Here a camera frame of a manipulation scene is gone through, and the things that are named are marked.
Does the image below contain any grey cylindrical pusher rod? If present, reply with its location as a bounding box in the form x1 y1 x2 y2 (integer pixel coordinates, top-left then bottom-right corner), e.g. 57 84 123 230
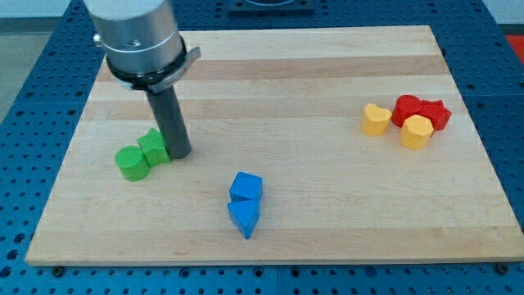
147 86 192 159

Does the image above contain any green circle block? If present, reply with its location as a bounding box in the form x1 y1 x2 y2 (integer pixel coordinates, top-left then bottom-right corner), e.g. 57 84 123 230
115 146 150 182

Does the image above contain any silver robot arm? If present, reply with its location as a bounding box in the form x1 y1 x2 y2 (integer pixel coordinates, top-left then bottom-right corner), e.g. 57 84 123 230
84 0 201 159

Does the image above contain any wooden board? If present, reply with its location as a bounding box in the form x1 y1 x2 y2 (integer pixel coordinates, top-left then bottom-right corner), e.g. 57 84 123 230
25 25 523 266

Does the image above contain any red circle block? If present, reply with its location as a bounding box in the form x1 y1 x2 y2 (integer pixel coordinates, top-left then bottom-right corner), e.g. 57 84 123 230
391 95 422 127

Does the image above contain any blue cube block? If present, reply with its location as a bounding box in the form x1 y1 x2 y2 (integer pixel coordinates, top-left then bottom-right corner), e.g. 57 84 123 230
229 171 263 202

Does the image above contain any blue triangle block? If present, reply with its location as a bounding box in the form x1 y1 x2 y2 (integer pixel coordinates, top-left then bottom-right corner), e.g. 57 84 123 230
227 200 260 239

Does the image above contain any yellow heart block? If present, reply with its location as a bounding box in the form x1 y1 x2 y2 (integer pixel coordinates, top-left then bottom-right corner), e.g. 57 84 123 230
361 103 392 137

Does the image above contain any yellow hexagon block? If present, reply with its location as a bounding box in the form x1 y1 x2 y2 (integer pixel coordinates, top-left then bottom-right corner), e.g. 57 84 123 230
400 115 434 151

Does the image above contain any red star block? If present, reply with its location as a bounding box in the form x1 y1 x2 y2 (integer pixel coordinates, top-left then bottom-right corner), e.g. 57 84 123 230
419 100 452 131

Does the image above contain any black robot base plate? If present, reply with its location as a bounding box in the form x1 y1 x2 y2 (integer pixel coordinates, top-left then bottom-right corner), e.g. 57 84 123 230
226 0 315 14

